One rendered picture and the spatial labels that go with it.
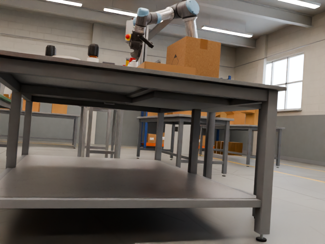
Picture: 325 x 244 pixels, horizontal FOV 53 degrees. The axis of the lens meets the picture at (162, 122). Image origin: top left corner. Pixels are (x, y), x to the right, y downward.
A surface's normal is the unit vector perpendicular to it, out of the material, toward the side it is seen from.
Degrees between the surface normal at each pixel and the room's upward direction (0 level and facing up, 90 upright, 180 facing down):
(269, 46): 90
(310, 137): 90
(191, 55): 90
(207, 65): 90
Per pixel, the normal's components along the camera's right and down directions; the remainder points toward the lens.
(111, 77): 0.30, 0.00
